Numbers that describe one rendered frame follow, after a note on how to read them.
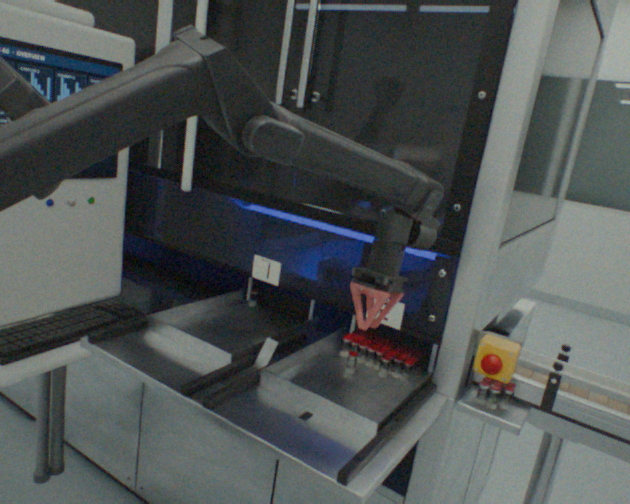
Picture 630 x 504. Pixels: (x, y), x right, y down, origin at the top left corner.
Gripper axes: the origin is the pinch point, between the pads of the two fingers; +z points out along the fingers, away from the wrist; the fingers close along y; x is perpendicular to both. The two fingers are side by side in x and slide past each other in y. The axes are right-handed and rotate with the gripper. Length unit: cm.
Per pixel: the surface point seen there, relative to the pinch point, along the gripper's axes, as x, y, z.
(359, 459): -7.0, -6.4, 19.8
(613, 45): 17, 448, -236
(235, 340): 36.9, 14.0, 17.2
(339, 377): 10.4, 17.6, 16.7
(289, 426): 7.7, -4.3, 21.3
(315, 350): 20.0, 22.2, 14.5
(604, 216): -14, 478, -84
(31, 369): 66, -16, 31
